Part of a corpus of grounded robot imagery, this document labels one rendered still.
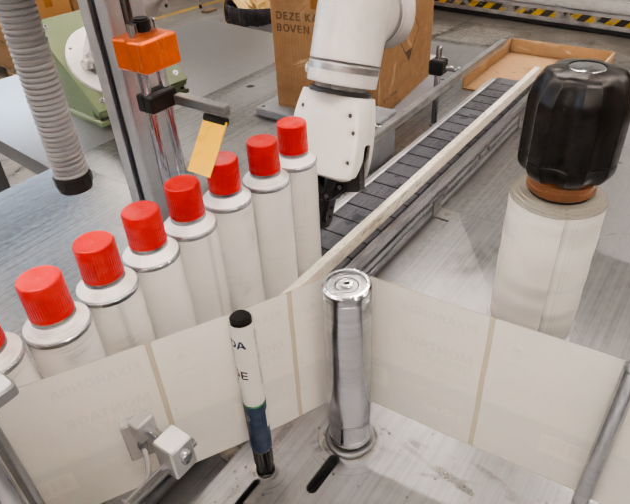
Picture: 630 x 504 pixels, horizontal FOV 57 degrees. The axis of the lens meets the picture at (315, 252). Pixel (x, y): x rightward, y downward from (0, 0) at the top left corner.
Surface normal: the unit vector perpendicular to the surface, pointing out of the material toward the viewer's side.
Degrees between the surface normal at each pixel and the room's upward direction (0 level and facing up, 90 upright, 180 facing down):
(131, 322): 90
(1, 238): 0
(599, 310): 0
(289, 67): 90
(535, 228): 90
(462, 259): 0
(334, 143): 70
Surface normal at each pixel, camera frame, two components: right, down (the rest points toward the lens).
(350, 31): -0.04, 0.33
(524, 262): -0.73, 0.46
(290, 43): -0.48, 0.54
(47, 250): -0.05, -0.80
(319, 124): -0.56, 0.20
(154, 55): 0.81, 0.31
